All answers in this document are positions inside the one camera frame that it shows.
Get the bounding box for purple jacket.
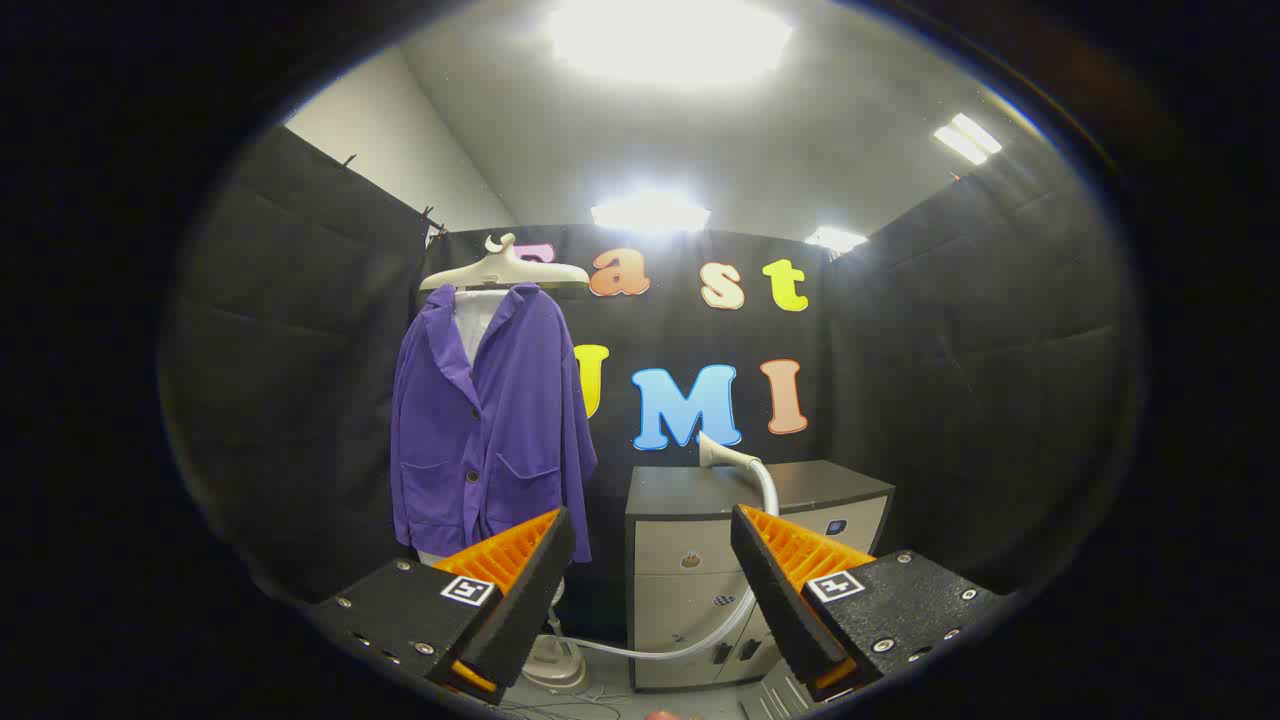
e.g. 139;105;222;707
390;283;599;563

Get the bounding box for grey cabinet with dark top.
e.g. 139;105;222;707
625;460;896;693

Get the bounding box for oblong ceiling light panel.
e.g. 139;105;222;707
590;192;711;233

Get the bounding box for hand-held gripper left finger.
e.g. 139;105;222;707
305;507;578;706

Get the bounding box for large ceiling light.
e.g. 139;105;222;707
545;0;796;86

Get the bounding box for white garment steamer base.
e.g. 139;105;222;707
520;580;591;693

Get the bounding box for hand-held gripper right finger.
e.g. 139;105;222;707
730;503;1006;701

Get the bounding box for cream plastic clothes hanger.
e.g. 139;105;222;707
418;233;591;293

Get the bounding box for thin floor cables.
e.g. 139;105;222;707
495;688;623;720

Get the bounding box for twin strip ceiling light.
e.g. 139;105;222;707
933;113;1003;166

